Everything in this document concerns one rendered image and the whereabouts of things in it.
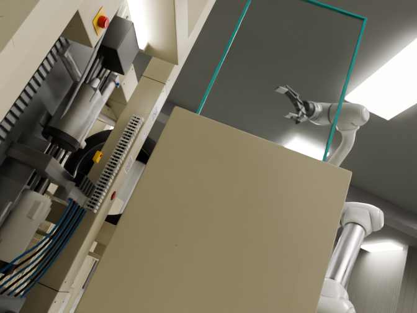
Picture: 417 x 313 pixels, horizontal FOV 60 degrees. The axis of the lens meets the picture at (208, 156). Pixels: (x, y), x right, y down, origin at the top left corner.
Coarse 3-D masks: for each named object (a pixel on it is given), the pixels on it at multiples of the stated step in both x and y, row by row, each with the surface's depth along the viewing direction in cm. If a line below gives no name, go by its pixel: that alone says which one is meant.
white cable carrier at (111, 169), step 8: (136, 120) 169; (128, 128) 168; (136, 128) 166; (128, 136) 166; (120, 144) 164; (128, 144) 163; (112, 152) 161; (120, 152) 161; (112, 160) 160; (120, 160) 160; (104, 168) 158; (112, 168) 158; (104, 176) 157; (112, 176) 158; (96, 184) 156; (104, 184) 155; (96, 192) 156; (88, 200) 153; (96, 200) 154; (88, 208) 152; (96, 208) 153
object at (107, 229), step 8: (56, 208) 168; (64, 208) 168; (48, 216) 166; (56, 216) 166; (104, 224) 166; (112, 224) 166; (104, 232) 165; (112, 232) 165; (96, 240) 163; (104, 240) 164
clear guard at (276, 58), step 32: (256, 0) 171; (288, 0) 172; (256, 32) 164; (288, 32) 165; (320, 32) 166; (352, 32) 167; (224, 64) 158; (256, 64) 158; (288, 64) 159; (320, 64) 160; (352, 64) 160; (224, 96) 152; (256, 96) 152; (288, 96) 153; (320, 96) 154; (256, 128) 147; (288, 128) 148; (320, 128) 148
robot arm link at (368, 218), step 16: (352, 208) 187; (368, 208) 184; (352, 224) 180; (368, 224) 179; (352, 240) 172; (336, 256) 166; (352, 256) 166; (336, 272) 158; (336, 288) 149; (320, 304) 144; (336, 304) 142
